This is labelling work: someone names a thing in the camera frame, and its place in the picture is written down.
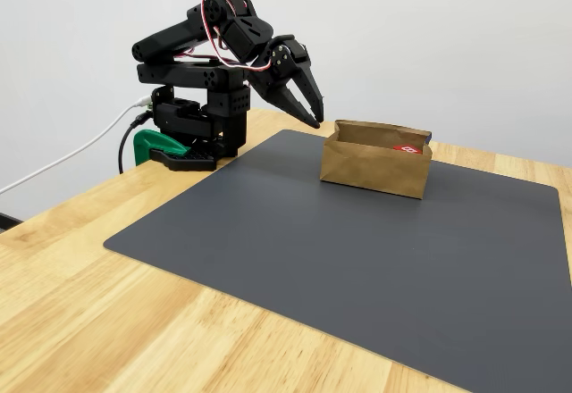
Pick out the black power cable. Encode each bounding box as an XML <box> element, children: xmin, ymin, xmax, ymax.
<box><xmin>117</xmin><ymin>113</ymin><xmax>156</xmax><ymax>175</ymax></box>

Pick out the brown paper bag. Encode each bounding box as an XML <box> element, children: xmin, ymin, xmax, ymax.
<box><xmin>319</xmin><ymin>119</ymin><xmax>433</xmax><ymax>200</ymax></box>

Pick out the red white servo wire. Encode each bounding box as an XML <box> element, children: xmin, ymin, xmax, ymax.
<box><xmin>200</xmin><ymin>0</ymin><xmax>273</xmax><ymax>72</ymax></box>

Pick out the white usb cable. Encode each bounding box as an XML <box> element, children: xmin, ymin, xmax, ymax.
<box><xmin>0</xmin><ymin>96</ymin><xmax>153</xmax><ymax>196</ymax></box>

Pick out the dark grey table mat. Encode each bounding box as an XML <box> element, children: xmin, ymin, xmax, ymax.
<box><xmin>103</xmin><ymin>129</ymin><xmax>572</xmax><ymax>393</ymax></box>

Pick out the green table clamp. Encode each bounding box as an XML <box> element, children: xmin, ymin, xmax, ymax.
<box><xmin>132</xmin><ymin>129</ymin><xmax>192</xmax><ymax>165</ymax></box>

